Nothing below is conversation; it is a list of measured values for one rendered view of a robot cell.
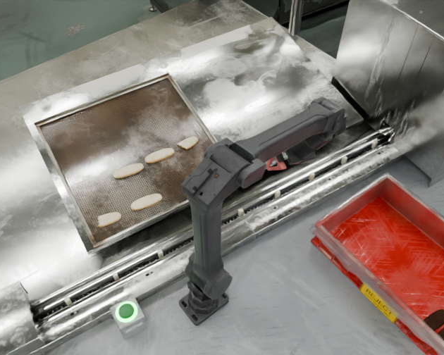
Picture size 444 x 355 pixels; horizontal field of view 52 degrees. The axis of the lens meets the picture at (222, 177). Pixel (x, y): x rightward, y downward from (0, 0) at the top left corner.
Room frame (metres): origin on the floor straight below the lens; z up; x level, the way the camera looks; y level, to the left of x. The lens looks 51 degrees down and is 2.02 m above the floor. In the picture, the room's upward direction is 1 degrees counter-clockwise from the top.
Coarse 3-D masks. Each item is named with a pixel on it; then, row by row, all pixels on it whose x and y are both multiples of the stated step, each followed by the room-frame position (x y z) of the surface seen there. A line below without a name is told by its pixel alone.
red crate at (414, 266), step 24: (360, 216) 0.81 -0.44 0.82; (384, 216) 0.81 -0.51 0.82; (312, 240) 0.72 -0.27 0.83; (360, 240) 0.72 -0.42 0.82; (384, 240) 0.72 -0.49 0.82; (408, 240) 0.72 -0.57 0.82; (432, 240) 0.72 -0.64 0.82; (336, 264) 0.63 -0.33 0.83; (384, 264) 0.64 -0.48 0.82; (408, 264) 0.64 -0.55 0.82; (432, 264) 0.64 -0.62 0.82; (360, 288) 0.55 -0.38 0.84; (408, 288) 0.56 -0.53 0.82; (432, 288) 0.56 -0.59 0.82; (432, 312) 0.49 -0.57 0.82; (408, 336) 0.42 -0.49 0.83
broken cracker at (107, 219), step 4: (116, 212) 0.78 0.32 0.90; (100, 216) 0.76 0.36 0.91; (104, 216) 0.76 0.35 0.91; (108, 216) 0.76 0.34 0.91; (112, 216) 0.76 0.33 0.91; (116, 216) 0.76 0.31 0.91; (120, 216) 0.76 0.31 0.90; (100, 220) 0.75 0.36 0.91; (104, 220) 0.75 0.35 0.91; (108, 220) 0.75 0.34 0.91; (112, 220) 0.75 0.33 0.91; (116, 220) 0.75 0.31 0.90; (100, 224) 0.73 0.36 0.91; (104, 224) 0.74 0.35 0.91; (108, 224) 0.74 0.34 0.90
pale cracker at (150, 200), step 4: (148, 196) 0.83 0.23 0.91; (152, 196) 0.83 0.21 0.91; (156, 196) 0.84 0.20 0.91; (160, 196) 0.84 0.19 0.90; (136, 200) 0.82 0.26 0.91; (140, 200) 0.82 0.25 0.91; (144, 200) 0.82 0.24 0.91; (148, 200) 0.82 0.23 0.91; (152, 200) 0.82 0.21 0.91; (156, 200) 0.82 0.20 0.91; (160, 200) 0.82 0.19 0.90; (132, 204) 0.80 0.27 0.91; (136, 204) 0.80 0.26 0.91; (140, 204) 0.80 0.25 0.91; (144, 204) 0.80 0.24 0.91; (148, 204) 0.81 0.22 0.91; (152, 204) 0.81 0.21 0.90; (132, 208) 0.79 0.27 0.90; (136, 208) 0.79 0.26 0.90; (140, 208) 0.79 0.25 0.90
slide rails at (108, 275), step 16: (368, 144) 1.10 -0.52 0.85; (384, 144) 1.09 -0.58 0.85; (336, 160) 1.02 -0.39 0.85; (352, 160) 1.02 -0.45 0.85; (304, 176) 0.95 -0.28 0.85; (320, 176) 0.95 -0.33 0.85; (272, 192) 0.89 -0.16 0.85; (288, 192) 0.89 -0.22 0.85; (256, 208) 0.82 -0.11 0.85; (176, 240) 0.71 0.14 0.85; (144, 256) 0.66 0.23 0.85; (112, 272) 0.61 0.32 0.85; (80, 288) 0.56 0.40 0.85; (48, 304) 0.51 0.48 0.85; (80, 304) 0.51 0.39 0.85; (48, 320) 0.47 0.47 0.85
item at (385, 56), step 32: (352, 0) 1.36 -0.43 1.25; (384, 0) 1.26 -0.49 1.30; (416, 0) 1.26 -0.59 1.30; (352, 32) 1.33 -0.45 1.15; (384, 32) 1.23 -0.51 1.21; (416, 32) 1.14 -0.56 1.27; (352, 64) 1.31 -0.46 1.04; (384, 64) 1.20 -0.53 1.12; (416, 64) 1.11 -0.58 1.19; (352, 96) 1.27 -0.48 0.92; (384, 96) 1.16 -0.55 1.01; (416, 96) 1.07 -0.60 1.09; (416, 128) 1.03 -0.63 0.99; (416, 160) 0.99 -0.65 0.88
